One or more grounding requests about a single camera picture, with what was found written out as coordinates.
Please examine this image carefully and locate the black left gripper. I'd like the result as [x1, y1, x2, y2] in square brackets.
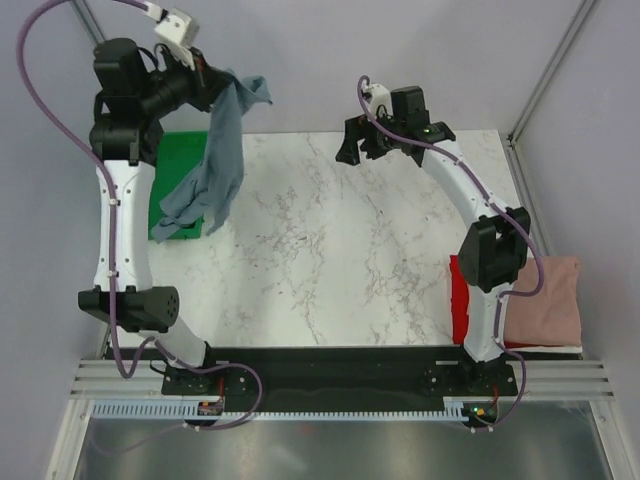
[138, 43, 233, 118]

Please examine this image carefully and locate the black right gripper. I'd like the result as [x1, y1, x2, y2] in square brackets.
[337, 107, 406, 165]

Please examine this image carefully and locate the blue grey t shirt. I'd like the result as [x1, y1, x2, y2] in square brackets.
[151, 71, 272, 243]

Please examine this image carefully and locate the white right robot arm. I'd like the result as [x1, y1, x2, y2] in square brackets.
[336, 76, 530, 394]

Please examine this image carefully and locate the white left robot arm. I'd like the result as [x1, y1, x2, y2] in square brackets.
[78, 38, 232, 393]

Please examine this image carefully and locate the green plastic bin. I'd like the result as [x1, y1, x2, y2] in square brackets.
[148, 131, 207, 241]

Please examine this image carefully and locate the red folded t shirt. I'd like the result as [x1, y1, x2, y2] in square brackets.
[448, 253, 506, 349]

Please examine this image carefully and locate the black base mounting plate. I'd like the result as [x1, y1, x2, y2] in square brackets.
[162, 346, 517, 415]

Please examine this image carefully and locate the pink folded t shirt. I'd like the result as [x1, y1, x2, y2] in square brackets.
[504, 256, 582, 347]

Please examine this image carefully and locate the white folded t shirt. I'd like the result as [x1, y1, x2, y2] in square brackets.
[505, 343, 583, 355]

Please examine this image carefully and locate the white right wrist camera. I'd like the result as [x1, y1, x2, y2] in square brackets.
[361, 83, 393, 117]

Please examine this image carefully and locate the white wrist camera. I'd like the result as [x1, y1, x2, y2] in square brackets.
[361, 83, 393, 117]
[143, 1, 199, 70]

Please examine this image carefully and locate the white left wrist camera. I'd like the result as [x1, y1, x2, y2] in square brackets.
[143, 1, 199, 70]

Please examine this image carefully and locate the aluminium left corner post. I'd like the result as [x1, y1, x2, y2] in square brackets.
[70, 0, 106, 45]

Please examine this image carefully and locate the aluminium corner post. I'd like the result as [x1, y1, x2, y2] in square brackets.
[70, 0, 106, 45]
[505, 0, 600, 149]

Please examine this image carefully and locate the aluminium right corner post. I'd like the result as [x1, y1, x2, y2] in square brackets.
[505, 0, 600, 149]

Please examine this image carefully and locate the aluminium front frame rail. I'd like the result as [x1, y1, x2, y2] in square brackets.
[70, 360, 614, 401]

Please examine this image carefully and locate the light blue cable duct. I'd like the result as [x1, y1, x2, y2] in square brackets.
[91, 397, 469, 422]

